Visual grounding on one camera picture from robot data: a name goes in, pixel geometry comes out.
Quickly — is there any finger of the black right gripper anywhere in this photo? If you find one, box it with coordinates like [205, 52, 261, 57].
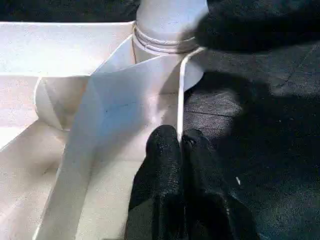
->
[192, 0, 320, 55]

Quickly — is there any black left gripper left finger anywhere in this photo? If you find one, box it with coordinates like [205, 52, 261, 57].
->
[124, 125, 185, 240]

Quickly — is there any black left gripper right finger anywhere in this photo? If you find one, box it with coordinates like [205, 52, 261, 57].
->
[183, 127, 261, 240]

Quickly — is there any white plastic table leg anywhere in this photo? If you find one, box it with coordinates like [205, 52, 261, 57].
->
[132, 0, 208, 55]

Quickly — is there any white plastic table top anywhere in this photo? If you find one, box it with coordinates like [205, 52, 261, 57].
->
[0, 20, 207, 240]

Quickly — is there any black work mat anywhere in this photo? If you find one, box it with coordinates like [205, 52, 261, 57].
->
[0, 0, 320, 240]

